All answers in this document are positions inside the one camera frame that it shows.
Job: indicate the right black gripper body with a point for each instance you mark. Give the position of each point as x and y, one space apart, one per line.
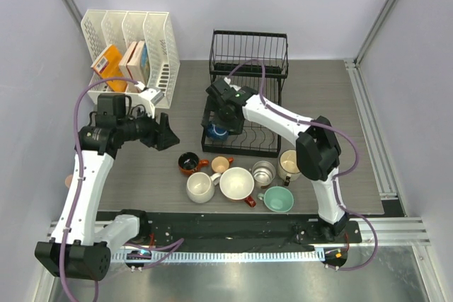
233 125

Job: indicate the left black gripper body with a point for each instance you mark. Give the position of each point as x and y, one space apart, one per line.
153 138

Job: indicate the blue mug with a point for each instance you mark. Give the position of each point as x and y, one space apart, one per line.
216 133

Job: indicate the orange black mug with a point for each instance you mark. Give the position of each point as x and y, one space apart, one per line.
189 163

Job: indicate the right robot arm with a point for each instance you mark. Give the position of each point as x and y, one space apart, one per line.
317 148

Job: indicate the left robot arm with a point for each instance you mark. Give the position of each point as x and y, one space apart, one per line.
75 248

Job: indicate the small orange cup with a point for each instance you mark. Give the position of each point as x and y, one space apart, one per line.
220 164

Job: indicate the white mug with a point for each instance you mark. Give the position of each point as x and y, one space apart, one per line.
200 187

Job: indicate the steel cup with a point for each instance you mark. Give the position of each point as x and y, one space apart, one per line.
263 173

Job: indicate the large white red cup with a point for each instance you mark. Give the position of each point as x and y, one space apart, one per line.
237 184

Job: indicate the cream enamel mug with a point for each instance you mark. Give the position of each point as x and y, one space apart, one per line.
287 168

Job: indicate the orange book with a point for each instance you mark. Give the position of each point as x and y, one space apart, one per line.
106 66

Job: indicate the mint green cup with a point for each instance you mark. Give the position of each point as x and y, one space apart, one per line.
277 199

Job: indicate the white plastic file organizer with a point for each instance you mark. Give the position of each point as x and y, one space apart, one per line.
145 41

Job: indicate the black wire dish rack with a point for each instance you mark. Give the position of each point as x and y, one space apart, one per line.
240 55

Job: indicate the slotted cable duct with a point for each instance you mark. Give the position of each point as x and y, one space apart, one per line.
317 255

